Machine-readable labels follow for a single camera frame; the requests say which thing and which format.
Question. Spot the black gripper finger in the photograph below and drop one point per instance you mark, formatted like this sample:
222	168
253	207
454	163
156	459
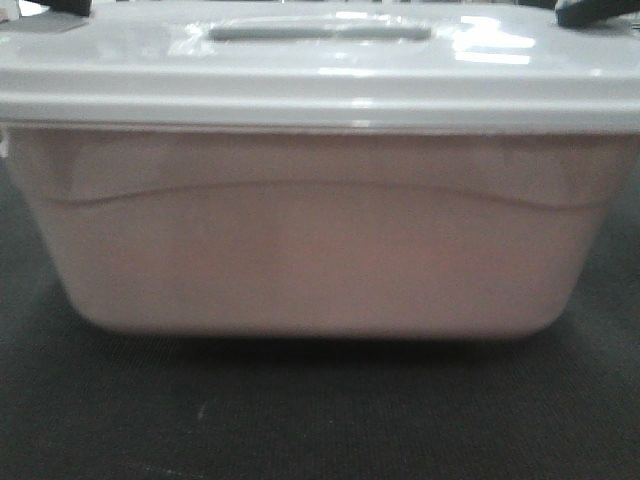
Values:
37	7
586	12

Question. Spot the white lidded plastic bin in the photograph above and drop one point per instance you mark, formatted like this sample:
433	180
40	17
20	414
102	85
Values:
318	169

